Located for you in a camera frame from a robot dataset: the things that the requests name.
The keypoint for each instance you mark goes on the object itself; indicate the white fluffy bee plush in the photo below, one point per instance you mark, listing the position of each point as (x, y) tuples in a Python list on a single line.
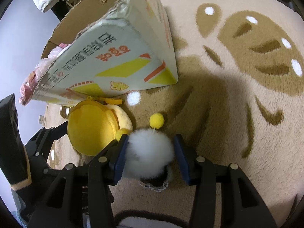
[(148, 156)]

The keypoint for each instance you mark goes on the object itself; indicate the beige patterned fleece blanket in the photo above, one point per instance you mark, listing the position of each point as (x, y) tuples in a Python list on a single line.
[(239, 96)]

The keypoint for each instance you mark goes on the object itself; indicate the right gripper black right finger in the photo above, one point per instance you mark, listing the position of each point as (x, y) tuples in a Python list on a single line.
[(242, 206)]

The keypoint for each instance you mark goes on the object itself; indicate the wall power socket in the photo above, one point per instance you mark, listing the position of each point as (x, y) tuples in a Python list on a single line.
[(41, 119)]

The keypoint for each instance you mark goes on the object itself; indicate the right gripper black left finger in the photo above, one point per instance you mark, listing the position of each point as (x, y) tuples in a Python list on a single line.
[(89, 187)]

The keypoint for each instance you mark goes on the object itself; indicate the yellow plush toy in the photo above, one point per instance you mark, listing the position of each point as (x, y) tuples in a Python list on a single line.
[(93, 124)]

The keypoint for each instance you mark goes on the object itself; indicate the cardboard box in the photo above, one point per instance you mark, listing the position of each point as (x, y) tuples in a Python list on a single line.
[(112, 47)]

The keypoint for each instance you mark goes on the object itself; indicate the pink plush roll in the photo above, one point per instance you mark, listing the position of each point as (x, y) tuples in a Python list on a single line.
[(30, 83)]

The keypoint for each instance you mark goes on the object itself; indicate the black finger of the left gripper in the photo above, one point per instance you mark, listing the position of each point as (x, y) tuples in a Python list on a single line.
[(39, 146)]

